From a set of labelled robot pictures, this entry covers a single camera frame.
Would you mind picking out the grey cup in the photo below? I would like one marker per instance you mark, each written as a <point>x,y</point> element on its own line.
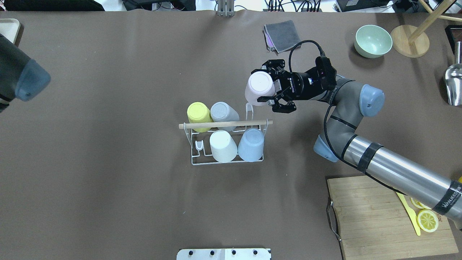
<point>222,112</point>

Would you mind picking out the grey folded cloth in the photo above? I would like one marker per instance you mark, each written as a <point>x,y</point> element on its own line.
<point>283,35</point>

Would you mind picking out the lemon slice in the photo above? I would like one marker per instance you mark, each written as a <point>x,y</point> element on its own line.
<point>418,204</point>
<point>427,220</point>

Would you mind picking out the white wire cup rack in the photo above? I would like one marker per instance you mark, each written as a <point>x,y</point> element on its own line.
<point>198,136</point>

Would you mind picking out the yellow cup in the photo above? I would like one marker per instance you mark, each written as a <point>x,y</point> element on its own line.
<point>197,112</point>

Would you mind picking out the mint green bowl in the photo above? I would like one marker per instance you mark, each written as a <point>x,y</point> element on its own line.
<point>372,41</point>

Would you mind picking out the yellow plastic knife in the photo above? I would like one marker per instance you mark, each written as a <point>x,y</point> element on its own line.
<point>411,213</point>

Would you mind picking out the aluminium frame post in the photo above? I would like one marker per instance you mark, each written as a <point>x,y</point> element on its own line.
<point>225,8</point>

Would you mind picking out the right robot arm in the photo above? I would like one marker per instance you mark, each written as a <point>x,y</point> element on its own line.
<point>351,101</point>

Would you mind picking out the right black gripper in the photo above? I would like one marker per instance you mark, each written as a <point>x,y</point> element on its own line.
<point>300,85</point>

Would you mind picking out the wooden mug tree stand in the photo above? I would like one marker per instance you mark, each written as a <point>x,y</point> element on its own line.
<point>411,41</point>

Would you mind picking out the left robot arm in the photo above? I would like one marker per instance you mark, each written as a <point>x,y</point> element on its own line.
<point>20,76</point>

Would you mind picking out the purple cloth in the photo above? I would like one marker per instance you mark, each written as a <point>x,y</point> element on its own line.
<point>269,44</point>

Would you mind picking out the steel ice scoop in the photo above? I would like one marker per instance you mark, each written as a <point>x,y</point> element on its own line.
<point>453,78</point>

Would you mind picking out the pink plastic cup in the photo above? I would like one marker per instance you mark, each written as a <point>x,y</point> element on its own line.
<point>259,84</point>

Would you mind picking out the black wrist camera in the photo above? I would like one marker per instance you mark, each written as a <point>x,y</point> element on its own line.
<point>326,73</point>

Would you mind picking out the cream plastic tray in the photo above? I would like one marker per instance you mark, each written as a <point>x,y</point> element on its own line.
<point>9,27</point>

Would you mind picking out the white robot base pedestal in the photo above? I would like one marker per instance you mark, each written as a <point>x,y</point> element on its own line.
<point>225,254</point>

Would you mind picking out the bamboo cutting board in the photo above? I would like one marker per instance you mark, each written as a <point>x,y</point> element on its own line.
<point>373,224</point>

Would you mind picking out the light blue cup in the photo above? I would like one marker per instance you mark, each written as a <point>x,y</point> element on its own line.
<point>251,145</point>

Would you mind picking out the white cup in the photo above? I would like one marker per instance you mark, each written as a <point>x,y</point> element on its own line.
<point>223,146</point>

